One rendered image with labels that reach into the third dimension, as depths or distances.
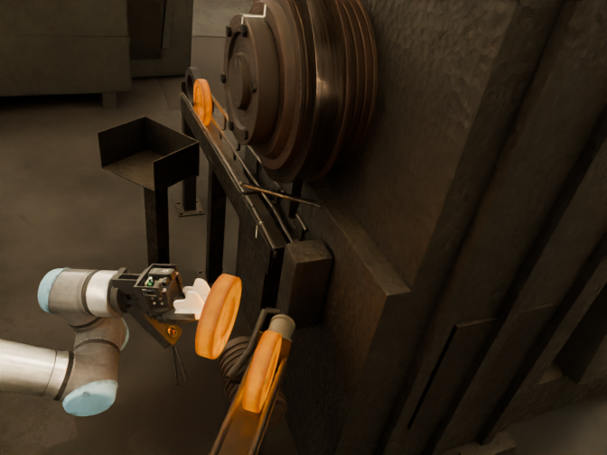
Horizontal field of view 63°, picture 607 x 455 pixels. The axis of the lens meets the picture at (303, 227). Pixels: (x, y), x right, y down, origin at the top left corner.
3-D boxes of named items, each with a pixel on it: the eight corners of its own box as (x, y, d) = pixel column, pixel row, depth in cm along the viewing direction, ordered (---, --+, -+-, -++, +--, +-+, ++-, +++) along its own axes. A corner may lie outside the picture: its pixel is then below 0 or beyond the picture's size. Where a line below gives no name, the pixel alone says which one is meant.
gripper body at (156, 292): (161, 289, 87) (102, 286, 90) (174, 325, 91) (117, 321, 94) (180, 263, 93) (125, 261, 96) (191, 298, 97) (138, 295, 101)
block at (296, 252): (310, 305, 135) (324, 236, 121) (322, 326, 129) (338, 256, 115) (273, 311, 131) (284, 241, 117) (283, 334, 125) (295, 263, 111)
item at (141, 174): (153, 265, 220) (144, 116, 178) (197, 293, 210) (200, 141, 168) (116, 290, 205) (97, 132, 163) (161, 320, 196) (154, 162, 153)
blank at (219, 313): (246, 263, 96) (229, 258, 96) (217, 309, 82) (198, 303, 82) (237, 325, 103) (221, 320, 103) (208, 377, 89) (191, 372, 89)
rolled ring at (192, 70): (194, 74, 207) (202, 74, 208) (184, 62, 221) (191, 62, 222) (195, 116, 217) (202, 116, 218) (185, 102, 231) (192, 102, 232)
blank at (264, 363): (268, 397, 106) (253, 393, 106) (285, 328, 106) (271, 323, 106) (253, 425, 90) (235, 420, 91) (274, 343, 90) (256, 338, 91)
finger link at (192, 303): (213, 297, 86) (165, 294, 88) (220, 322, 89) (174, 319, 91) (219, 285, 88) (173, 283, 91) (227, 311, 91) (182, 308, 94)
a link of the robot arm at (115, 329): (88, 374, 105) (58, 340, 97) (93, 330, 114) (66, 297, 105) (130, 361, 106) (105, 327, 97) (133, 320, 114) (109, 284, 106)
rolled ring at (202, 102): (200, 134, 208) (209, 134, 209) (206, 102, 193) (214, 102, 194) (191, 102, 216) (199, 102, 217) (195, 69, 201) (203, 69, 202)
